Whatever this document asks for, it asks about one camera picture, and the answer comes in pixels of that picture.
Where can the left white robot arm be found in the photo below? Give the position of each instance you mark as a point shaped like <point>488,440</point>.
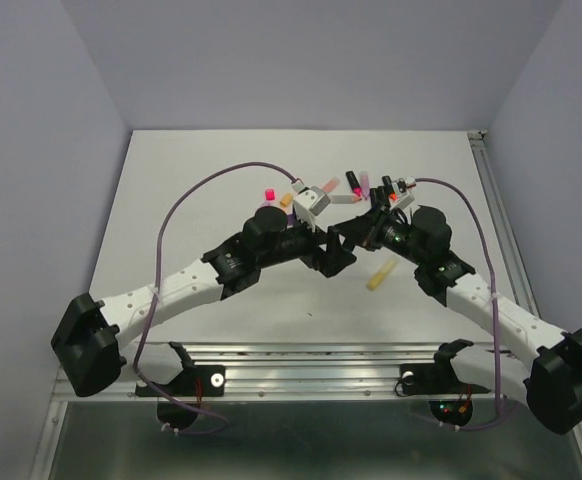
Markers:
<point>92,334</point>

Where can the aluminium right rail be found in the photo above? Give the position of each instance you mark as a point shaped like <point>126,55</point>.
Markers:
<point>512,258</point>

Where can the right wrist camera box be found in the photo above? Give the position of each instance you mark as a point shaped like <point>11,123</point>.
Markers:
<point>403,197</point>

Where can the pastel orange pen cap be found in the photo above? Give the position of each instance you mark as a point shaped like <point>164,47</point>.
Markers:
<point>286,200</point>

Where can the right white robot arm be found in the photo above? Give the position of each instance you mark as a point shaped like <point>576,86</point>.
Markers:
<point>532,362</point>

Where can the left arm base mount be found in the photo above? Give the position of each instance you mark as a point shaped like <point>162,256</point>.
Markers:
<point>186,385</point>

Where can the aluminium rail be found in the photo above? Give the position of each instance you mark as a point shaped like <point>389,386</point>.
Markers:
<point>512,258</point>
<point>303,372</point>

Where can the pastel lilac highlighter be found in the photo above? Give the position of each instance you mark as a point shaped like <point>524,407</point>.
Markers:
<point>364,184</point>

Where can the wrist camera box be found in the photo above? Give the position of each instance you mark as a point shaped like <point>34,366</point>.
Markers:
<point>309,204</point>
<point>403,197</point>

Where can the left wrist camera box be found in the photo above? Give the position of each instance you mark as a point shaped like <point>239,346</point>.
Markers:
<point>309,204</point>

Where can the pastel yellow highlighter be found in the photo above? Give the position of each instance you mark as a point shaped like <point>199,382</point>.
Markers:
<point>381,275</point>

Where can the pastel orange highlighter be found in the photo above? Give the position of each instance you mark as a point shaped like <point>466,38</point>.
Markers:
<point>331,185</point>

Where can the clear orange-tip highlighter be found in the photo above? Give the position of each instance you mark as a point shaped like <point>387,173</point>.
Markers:
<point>344,199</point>

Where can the aluminium front rail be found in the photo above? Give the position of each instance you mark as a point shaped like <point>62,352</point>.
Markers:
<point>303,372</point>

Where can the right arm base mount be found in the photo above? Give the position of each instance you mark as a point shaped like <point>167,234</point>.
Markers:
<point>438,378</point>

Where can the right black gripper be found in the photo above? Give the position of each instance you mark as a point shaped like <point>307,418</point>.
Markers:
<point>365,228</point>

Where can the purple black highlighter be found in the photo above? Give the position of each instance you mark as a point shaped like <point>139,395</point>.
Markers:
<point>373,197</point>

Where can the pink black highlighter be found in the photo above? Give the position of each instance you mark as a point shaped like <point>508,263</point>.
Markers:
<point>354,184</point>

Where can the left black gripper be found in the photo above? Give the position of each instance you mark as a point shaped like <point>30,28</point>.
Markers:
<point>338,257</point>

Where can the orange black highlighter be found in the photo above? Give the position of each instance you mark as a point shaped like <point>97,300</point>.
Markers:
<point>387,185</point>

